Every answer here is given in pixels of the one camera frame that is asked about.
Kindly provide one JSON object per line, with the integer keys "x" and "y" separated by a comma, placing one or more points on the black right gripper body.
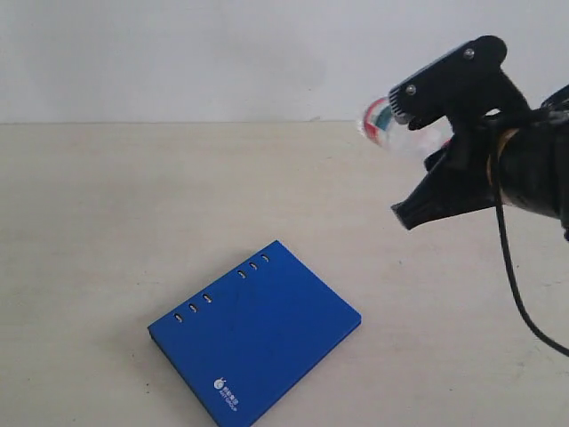
{"x": 464, "y": 159}

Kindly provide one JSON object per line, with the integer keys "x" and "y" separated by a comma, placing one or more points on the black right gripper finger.
{"x": 444, "y": 193}

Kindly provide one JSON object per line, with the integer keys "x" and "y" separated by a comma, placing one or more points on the clear plastic water bottle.
{"x": 379, "y": 126}

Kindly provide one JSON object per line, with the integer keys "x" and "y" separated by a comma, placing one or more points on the blue ring binder notebook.
{"x": 246, "y": 339}

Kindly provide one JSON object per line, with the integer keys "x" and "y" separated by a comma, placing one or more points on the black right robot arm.
{"x": 518, "y": 159}

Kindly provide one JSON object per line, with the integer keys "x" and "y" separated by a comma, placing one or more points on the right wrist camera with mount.
{"x": 462, "y": 85}

